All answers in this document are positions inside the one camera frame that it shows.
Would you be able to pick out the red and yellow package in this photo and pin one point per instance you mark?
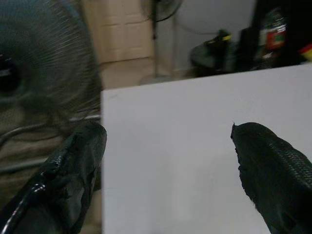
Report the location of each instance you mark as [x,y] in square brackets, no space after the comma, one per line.
[306,52]

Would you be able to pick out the black bag with yellow tag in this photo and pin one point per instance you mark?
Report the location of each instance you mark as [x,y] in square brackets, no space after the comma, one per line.
[212,53]

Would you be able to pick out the beige panelled door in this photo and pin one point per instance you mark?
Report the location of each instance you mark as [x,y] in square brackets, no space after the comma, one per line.
[122,31]

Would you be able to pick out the large grey floor fan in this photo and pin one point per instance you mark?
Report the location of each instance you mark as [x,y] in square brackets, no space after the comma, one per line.
[41,61]

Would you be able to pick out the bottle with red green label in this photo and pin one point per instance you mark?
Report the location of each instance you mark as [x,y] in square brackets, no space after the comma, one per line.
[274,31]

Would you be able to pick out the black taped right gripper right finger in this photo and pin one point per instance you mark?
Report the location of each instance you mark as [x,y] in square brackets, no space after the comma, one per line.
[275,175]

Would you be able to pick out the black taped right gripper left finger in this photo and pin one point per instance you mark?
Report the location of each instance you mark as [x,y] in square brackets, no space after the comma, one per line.
[65,175]

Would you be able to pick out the black pedestal fan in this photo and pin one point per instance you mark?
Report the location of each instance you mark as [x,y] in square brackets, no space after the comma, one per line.
[158,31]

